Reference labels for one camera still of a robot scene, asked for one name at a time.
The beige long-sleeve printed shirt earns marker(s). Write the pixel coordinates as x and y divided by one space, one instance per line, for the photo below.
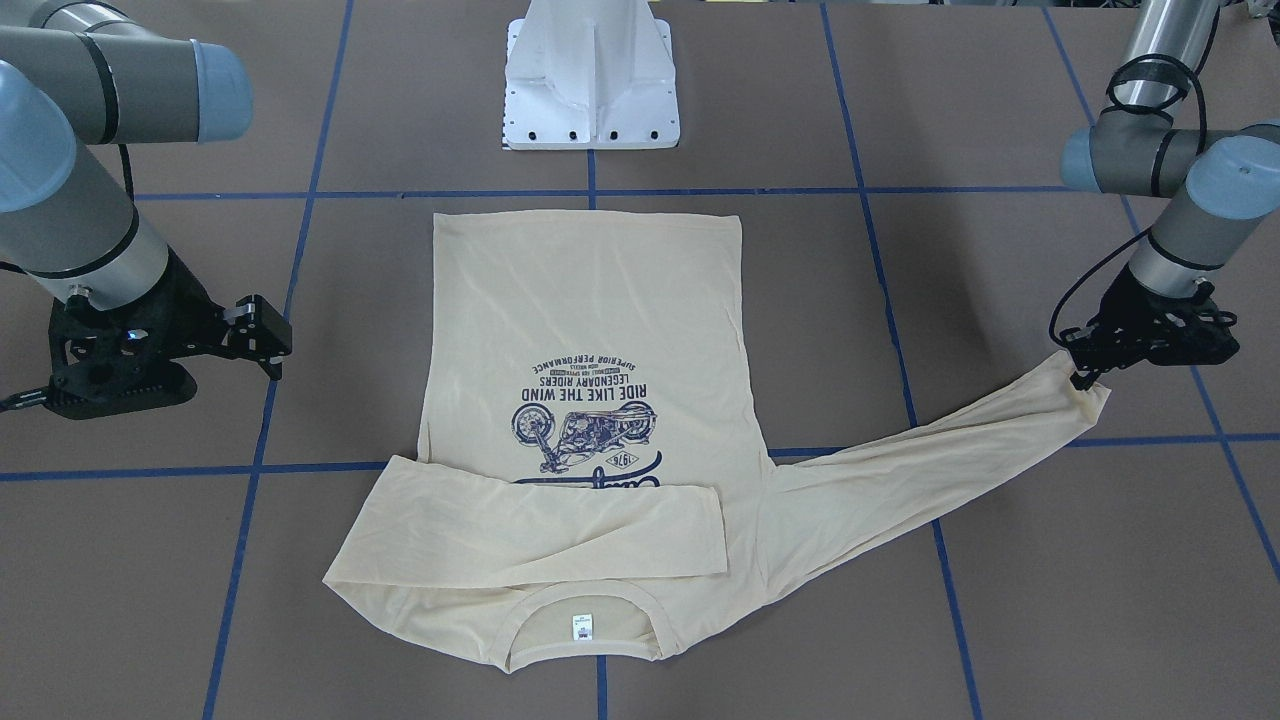
591 477

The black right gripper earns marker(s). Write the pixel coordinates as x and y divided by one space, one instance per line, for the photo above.
186 306

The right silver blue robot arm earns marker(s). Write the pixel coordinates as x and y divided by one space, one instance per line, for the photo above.
82 83

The white central mounting column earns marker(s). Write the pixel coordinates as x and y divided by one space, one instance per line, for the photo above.
590 75

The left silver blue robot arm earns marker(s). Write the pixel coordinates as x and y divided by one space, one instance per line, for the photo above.
1152 140

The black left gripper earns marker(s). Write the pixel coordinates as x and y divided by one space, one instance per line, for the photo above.
1128 303

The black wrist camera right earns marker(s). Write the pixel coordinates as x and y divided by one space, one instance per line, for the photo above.
257 332

